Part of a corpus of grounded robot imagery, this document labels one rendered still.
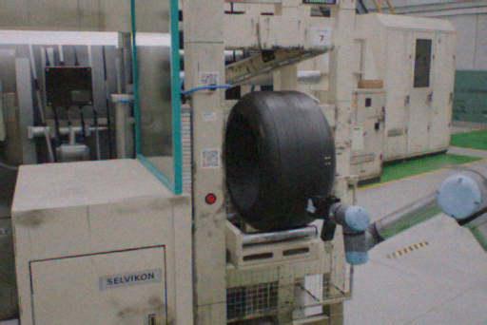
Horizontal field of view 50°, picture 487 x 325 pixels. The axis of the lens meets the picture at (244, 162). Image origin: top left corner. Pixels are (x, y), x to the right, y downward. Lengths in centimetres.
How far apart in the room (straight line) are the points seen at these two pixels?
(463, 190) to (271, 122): 74
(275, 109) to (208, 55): 32
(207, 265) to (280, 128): 62
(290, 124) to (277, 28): 56
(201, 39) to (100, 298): 105
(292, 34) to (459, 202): 117
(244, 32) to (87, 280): 138
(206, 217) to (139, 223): 83
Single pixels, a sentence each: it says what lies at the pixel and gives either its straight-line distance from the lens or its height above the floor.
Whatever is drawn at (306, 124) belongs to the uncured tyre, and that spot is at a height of 135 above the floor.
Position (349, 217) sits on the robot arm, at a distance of 173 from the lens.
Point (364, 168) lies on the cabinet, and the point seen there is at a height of 23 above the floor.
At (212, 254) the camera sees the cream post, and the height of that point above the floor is 83.
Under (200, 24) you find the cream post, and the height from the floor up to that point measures 172.
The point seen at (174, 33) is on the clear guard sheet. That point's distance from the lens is 124.
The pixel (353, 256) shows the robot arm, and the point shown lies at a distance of 178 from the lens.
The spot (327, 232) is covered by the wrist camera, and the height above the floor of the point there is 98.
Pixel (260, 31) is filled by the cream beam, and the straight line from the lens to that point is 236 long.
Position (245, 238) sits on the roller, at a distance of 208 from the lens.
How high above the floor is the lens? 158
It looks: 11 degrees down
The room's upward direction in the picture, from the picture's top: straight up
